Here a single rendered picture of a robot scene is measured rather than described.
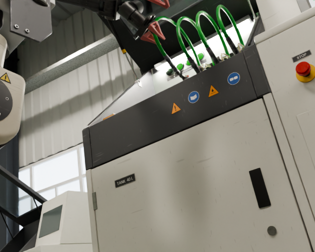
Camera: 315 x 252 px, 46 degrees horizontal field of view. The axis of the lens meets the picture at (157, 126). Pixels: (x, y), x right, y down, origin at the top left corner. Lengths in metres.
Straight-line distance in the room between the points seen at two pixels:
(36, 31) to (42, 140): 6.93
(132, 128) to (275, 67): 0.50
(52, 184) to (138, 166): 6.16
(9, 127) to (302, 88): 0.72
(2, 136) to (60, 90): 7.20
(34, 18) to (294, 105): 0.67
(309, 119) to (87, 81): 6.64
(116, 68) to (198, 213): 6.18
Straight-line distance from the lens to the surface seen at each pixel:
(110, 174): 1.29
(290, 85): 1.06
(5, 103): 0.77
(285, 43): 1.12
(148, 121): 1.23
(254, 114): 1.06
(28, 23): 0.89
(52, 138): 7.61
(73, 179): 6.94
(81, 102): 7.42
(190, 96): 1.17
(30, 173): 7.74
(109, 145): 1.32
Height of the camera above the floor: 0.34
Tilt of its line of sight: 24 degrees up
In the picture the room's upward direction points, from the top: 11 degrees counter-clockwise
